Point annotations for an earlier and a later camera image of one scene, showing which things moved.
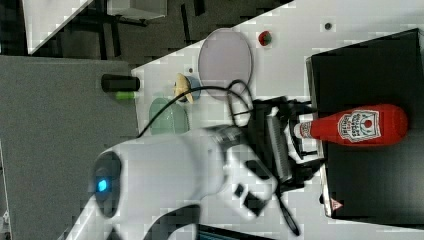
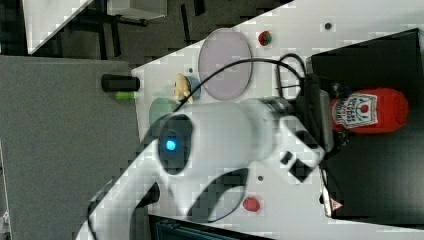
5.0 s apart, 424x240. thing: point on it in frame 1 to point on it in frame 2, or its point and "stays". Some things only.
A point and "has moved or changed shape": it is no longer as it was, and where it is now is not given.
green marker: [125, 95] stays
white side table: [42, 18] stays
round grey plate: [225, 56] stays
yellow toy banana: [182, 85] stays
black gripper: [272, 141] to [314, 110]
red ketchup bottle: [365, 125] has moved or changed shape
